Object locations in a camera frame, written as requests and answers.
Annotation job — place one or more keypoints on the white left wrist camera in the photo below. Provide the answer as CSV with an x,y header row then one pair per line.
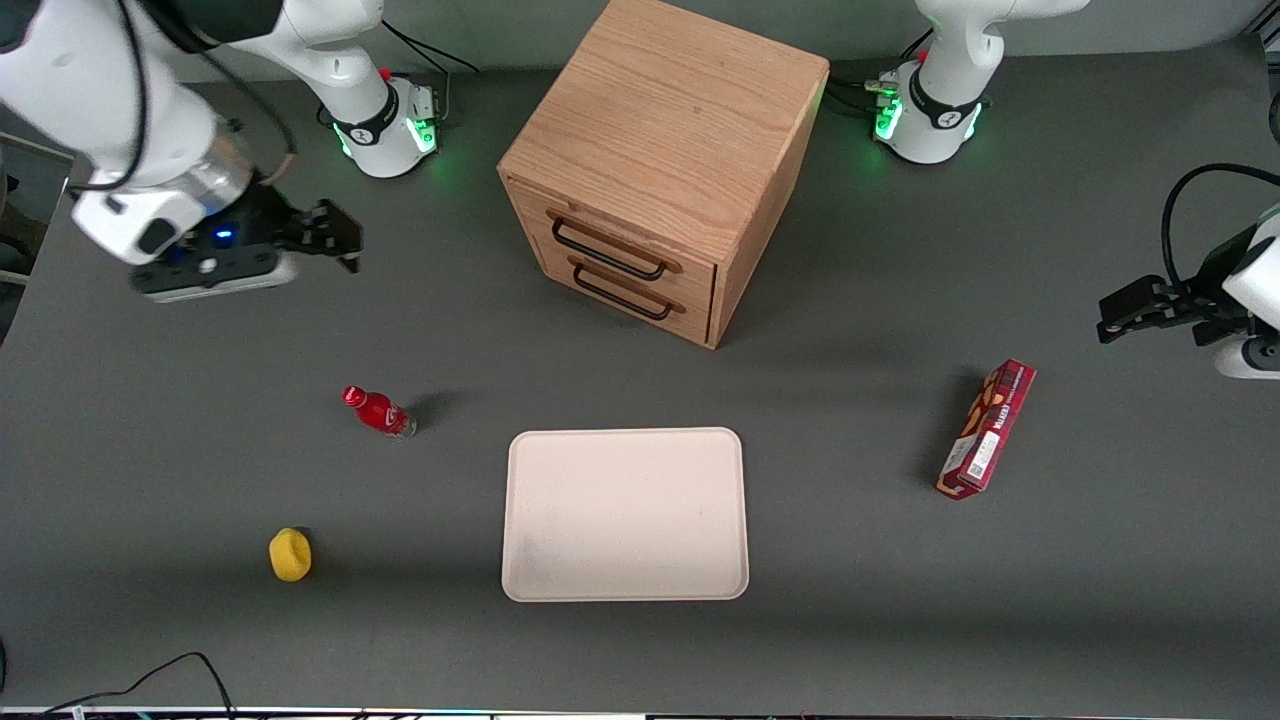
x,y
1250,358

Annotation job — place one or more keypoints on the beige rectangular tray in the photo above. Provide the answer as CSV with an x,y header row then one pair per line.
x,y
625,515

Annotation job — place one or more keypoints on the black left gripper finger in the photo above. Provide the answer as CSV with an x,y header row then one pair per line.
x,y
1135,305

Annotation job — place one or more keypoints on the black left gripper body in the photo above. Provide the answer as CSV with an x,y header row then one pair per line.
x,y
1194,303

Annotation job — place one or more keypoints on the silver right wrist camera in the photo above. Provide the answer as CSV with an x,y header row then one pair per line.
x,y
235,277

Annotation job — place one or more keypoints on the wooden drawer front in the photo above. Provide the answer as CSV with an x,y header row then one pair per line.
x,y
620,225
700,322

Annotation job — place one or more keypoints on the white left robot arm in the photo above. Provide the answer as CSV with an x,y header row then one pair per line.
x,y
940,100

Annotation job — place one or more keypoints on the yellow lemon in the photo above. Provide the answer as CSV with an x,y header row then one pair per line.
x,y
290,556

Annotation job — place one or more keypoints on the red shortbread cookie box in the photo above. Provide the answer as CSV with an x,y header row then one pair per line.
x,y
987,430

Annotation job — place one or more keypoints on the wooden drawer cabinet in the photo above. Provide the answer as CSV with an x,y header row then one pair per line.
x,y
670,110

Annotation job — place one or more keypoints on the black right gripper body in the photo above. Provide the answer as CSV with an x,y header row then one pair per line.
x,y
268,222

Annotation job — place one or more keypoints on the red plastic bottle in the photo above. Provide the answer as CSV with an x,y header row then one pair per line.
x,y
380,412

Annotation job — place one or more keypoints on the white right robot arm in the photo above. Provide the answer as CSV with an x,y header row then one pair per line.
x,y
80,80

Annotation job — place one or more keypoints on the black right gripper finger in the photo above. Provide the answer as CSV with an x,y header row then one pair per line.
x,y
325,230

